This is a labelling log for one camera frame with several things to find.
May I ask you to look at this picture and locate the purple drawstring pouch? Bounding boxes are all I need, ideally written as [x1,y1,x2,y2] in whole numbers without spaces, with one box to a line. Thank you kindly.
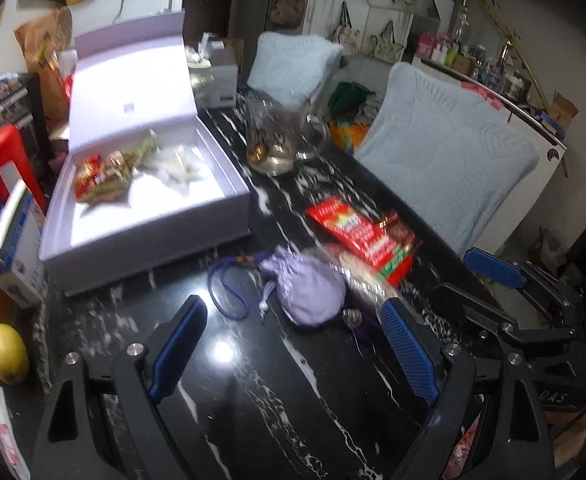
[206,246,347,328]

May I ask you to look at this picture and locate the white tissue box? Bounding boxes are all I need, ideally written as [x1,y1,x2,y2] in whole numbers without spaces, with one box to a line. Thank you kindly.
[190,32,238,110]

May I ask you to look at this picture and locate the clear bag white snack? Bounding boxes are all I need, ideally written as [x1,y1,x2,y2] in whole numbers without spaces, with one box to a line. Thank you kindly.
[321,243,398,310]

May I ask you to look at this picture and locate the lavender gift box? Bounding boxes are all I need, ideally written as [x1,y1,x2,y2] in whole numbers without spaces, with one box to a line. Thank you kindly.
[39,12,250,296]

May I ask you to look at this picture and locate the orange snack bag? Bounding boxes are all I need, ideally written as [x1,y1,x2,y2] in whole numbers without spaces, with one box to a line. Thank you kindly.
[14,9,69,122]

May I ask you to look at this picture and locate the cereal snack packet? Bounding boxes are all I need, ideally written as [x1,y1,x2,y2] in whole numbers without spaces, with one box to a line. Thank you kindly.
[74,130,157,205]

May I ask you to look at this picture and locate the black snack box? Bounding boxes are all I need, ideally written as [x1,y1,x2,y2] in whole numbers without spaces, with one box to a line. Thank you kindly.
[0,73,38,128]

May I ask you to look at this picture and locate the blue white carton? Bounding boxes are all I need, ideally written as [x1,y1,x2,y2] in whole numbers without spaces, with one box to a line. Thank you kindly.
[0,180,46,308]

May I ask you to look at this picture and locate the dark red chocolate packet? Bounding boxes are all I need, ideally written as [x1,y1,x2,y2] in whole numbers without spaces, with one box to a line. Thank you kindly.
[378,211,421,254]

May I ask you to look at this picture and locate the clear plastic bag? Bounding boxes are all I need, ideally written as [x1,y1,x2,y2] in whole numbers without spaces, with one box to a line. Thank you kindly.
[141,144,209,188]

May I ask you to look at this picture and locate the red plastic stool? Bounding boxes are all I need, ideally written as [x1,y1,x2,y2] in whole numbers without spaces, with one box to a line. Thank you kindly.
[0,125,46,212]

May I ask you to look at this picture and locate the glass mug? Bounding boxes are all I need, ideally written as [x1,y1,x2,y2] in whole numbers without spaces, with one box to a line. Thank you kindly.
[244,90,330,177]

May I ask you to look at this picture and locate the far light blue cushion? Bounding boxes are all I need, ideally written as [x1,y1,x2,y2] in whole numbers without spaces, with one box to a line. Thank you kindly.
[247,32,343,110]

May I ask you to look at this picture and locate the white mini fridge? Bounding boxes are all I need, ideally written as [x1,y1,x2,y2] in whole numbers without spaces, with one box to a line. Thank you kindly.
[69,0,183,38]

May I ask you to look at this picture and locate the red snack packet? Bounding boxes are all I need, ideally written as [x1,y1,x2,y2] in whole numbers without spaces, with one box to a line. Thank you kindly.
[306,197,413,287]

